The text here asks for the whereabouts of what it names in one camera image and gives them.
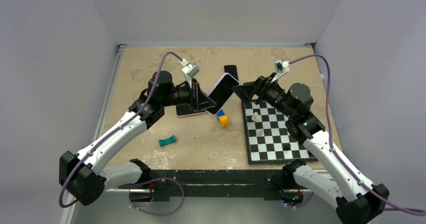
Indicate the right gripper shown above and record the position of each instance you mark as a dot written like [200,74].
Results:
[259,87]

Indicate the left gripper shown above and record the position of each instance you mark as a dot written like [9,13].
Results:
[197,99]

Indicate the lilac phone case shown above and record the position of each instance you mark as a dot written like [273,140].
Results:
[216,112]

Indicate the black phone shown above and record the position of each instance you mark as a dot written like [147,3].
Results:
[221,92]

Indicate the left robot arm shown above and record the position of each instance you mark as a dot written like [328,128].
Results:
[84,174]

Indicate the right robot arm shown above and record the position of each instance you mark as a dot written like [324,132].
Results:
[355,198]

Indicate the blue and orange block toy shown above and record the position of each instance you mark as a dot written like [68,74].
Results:
[222,119]

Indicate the white chess piece left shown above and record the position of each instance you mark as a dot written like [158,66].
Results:
[254,117]

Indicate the teal curved piece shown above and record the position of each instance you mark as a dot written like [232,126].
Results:
[167,141]

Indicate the chessboard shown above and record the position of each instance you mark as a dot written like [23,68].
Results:
[267,149]

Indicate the black chess piece lower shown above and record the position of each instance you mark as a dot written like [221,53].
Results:
[286,147]

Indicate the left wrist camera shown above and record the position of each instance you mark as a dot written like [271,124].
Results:
[189,70]

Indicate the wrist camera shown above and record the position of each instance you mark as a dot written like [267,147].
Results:
[189,70]
[281,69]

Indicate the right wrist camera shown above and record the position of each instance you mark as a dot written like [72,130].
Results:
[281,69]

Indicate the black base frame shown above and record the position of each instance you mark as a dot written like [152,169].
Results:
[264,184]

